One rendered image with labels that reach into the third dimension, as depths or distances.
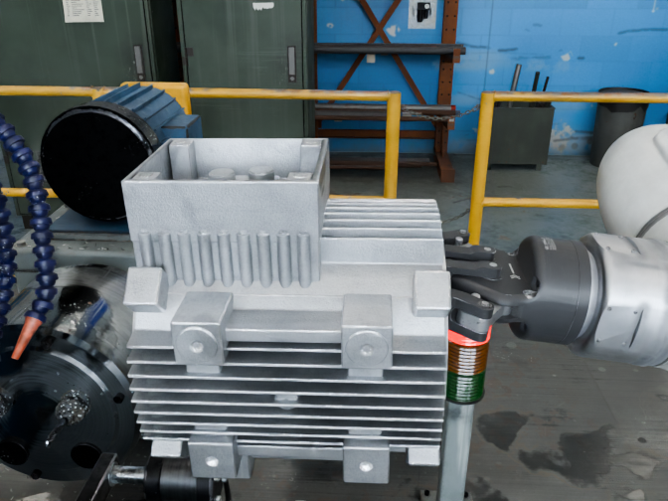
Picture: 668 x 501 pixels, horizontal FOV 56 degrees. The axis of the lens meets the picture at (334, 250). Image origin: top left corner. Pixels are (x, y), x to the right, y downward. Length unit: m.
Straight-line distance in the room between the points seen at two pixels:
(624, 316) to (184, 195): 0.29
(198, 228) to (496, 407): 0.93
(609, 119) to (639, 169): 4.93
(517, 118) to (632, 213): 4.65
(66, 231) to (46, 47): 2.97
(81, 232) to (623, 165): 0.79
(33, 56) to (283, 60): 1.41
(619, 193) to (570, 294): 0.18
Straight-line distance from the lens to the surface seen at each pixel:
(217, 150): 0.48
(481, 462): 1.13
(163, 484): 0.78
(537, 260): 0.44
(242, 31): 3.63
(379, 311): 0.37
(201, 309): 0.39
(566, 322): 0.45
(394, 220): 0.42
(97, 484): 0.79
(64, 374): 0.85
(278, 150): 0.47
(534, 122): 5.25
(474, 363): 0.84
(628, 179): 0.60
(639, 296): 0.45
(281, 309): 0.40
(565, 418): 1.26
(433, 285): 0.38
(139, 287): 0.41
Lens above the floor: 1.56
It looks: 25 degrees down
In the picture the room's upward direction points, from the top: straight up
